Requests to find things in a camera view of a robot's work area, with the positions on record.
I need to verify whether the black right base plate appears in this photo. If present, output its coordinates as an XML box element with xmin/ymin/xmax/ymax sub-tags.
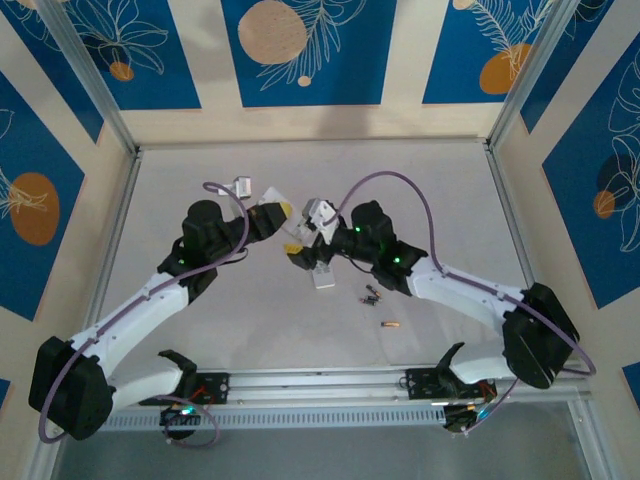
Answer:
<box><xmin>405</xmin><ymin>368</ymin><xmax>497</xmax><ymax>401</ymax></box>

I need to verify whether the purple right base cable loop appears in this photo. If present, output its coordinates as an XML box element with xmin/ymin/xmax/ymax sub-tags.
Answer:
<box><xmin>452</xmin><ymin>374</ymin><xmax>519</xmax><ymax>439</ymax></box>

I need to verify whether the controller board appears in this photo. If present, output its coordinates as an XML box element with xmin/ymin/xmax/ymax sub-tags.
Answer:
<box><xmin>159</xmin><ymin>404</ymin><xmax>202</xmax><ymax>441</ymax></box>
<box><xmin>442</xmin><ymin>403</ymin><xmax>494</xmax><ymax>434</ymax></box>

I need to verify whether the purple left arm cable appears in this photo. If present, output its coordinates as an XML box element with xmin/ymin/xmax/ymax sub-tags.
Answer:
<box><xmin>39</xmin><ymin>180</ymin><xmax>251</xmax><ymax>445</ymax></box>

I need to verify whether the aluminium mounting rail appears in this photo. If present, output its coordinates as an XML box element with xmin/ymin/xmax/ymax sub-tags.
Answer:
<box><xmin>107</xmin><ymin>367</ymin><xmax>594</xmax><ymax>407</ymax></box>

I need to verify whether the aluminium frame post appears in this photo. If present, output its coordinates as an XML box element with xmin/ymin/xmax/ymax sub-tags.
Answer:
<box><xmin>37</xmin><ymin>0</ymin><xmax>142</xmax><ymax>154</ymax></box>
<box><xmin>487</xmin><ymin>0</ymin><xmax>617</xmax><ymax>151</ymax></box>

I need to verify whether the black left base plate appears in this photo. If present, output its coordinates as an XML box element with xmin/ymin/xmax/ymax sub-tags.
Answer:
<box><xmin>187</xmin><ymin>372</ymin><xmax>232</xmax><ymax>406</ymax></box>

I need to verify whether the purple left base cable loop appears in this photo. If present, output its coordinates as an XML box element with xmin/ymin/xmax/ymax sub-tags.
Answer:
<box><xmin>163</xmin><ymin>396</ymin><xmax>222</xmax><ymax>449</ymax></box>

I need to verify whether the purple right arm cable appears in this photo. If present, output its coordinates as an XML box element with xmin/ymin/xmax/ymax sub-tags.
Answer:
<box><xmin>332</xmin><ymin>170</ymin><xmax>599</xmax><ymax>376</ymax></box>

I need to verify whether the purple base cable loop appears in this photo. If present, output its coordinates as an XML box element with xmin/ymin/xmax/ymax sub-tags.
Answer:
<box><xmin>163</xmin><ymin>396</ymin><xmax>222</xmax><ymax>449</ymax></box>
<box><xmin>452</xmin><ymin>374</ymin><xmax>519</xmax><ymax>439</ymax></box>

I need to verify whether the right controller board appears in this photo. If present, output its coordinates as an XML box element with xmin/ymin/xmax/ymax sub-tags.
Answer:
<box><xmin>442</xmin><ymin>403</ymin><xmax>494</xmax><ymax>434</ymax></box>

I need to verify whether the aluminium table back rail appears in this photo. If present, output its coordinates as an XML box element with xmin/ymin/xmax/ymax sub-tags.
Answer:
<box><xmin>134</xmin><ymin>138</ymin><xmax>494</xmax><ymax>152</ymax></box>

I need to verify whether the grey slotted cable duct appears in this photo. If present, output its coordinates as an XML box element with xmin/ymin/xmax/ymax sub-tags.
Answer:
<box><xmin>99</xmin><ymin>404</ymin><xmax>451</xmax><ymax>432</ymax></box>

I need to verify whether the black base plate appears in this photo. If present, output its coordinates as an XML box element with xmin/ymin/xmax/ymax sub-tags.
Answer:
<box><xmin>187</xmin><ymin>372</ymin><xmax>232</xmax><ymax>406</ymax></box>
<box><xmin>405</xmin><ymin>368</ymin><xmax>497</xmax><ymax>401</ymax></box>

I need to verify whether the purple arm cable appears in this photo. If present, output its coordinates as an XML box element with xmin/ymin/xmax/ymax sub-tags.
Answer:
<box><xmin>39</xmin><ymin>180</ymin><xmax>251</xmax><ymax>445</ymax></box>
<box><xmin>332</xmin><ymin>170</ymin><xmax>599</xmax><ymax>376</ymax></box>

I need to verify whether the left controller board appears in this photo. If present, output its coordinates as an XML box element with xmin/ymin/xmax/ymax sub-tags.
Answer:
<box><xmin>159</xmin><ymin>404</ymin><xmax>202</xmax><ymax>441</ymax></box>

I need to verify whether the aluminium table side rail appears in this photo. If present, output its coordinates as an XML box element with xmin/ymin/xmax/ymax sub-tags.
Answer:
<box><xmin>485</xmin><ymin>144</ymin><xmax>609</xmax><ymax>480</ymax></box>
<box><xmin>29</xmin><ymin>149</ymin><xmax>145</xmax><ymax>480</ymax></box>

